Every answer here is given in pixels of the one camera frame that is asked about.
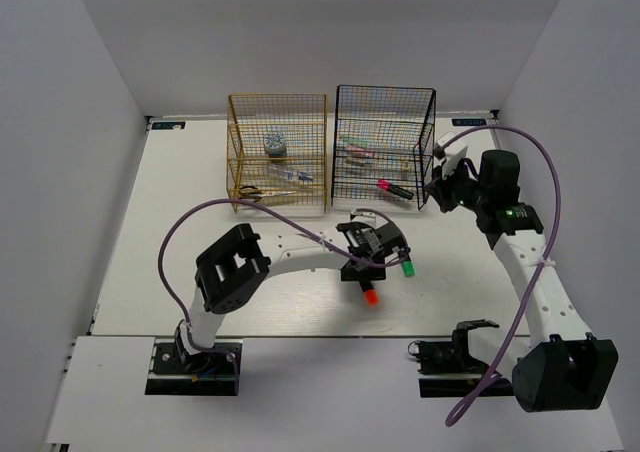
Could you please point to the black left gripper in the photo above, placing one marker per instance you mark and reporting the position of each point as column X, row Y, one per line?
column 373, row 273

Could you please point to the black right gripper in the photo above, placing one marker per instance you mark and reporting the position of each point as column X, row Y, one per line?
column 439, row 189

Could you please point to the green black highlighter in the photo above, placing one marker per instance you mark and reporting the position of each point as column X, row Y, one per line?
column 407, row 267

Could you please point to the orange black highlighter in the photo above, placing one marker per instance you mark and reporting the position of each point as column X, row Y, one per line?
column 369, row 293

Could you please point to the pink black highlighter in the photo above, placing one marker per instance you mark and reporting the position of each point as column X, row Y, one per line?
column 394, row 189

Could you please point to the grey white eraser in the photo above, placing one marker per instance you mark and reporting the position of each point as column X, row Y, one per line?
column 359, row 162

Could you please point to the pink correction tape dispenser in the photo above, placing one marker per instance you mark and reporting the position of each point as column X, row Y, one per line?
column 358, row 151

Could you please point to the green correction tape dispenser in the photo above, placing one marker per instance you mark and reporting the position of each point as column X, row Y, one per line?
column 352, row 141

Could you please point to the black handled scissors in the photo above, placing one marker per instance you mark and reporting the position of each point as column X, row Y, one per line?
column 266, row 196

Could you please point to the round blue white tape tin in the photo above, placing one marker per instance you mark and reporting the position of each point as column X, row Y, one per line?
column 275, row 145

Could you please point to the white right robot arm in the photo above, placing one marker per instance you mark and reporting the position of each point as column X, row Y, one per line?
column 561, row 366

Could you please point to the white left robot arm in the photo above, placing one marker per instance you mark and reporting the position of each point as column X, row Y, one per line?
column 229, row 272

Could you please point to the left blue table label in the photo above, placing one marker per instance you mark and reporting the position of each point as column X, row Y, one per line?
column 168, row 125

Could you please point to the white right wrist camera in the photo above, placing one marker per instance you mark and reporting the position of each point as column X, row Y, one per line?
column 451, row 149

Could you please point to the black wire mesh basket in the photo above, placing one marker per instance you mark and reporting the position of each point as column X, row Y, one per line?
column 399, row 125

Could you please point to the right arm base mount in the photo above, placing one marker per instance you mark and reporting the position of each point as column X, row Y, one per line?
column 440, row 373

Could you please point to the gold wire mesh basket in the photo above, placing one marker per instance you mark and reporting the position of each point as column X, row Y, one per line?
column 302, row 118

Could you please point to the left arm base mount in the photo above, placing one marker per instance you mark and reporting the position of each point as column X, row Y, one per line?
column 210, row 376

